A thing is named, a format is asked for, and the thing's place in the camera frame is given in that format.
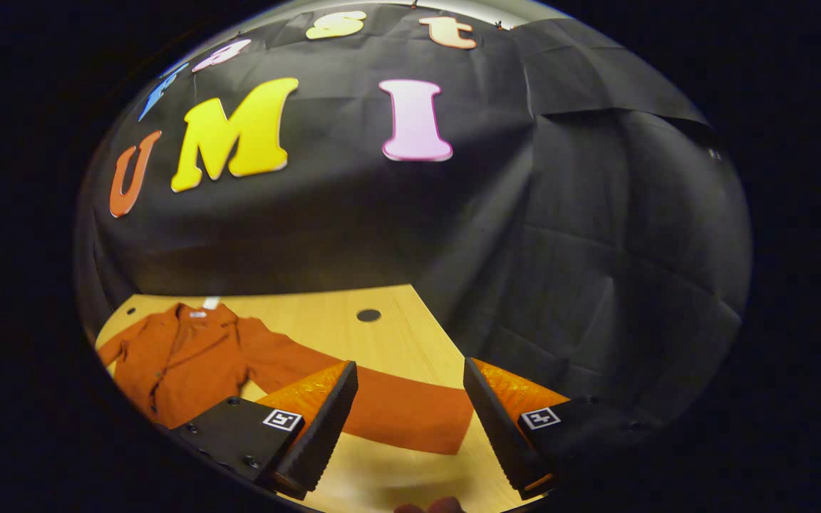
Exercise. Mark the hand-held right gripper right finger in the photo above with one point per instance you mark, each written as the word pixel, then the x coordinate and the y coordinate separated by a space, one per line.
pixel 499 434

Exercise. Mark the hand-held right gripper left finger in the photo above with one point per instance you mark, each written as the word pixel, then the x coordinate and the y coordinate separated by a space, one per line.
pixel 325 434

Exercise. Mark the orange button-up shirt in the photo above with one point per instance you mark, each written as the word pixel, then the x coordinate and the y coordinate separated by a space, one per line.
pixel 189 363

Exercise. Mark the black backdrop cloth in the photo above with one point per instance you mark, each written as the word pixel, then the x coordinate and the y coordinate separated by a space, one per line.
pixel 560 249

